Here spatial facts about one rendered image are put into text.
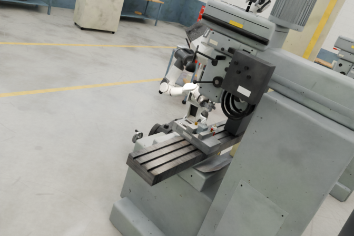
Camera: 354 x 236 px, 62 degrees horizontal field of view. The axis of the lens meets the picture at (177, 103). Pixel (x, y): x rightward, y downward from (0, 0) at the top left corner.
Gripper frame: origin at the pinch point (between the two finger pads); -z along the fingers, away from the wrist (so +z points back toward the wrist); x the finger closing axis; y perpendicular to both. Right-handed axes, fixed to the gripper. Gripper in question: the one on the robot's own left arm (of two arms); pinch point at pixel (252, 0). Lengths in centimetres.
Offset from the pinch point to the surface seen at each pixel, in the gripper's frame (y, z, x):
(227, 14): -1.8, -18.9, 7.2
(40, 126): -182, -77, 179
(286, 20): 6.7, -18.6, -25.4
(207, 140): -79, -54, -8
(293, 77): -12, -36, -41
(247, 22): -0.3, -21.7, -5.9
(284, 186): -47, -76, -62
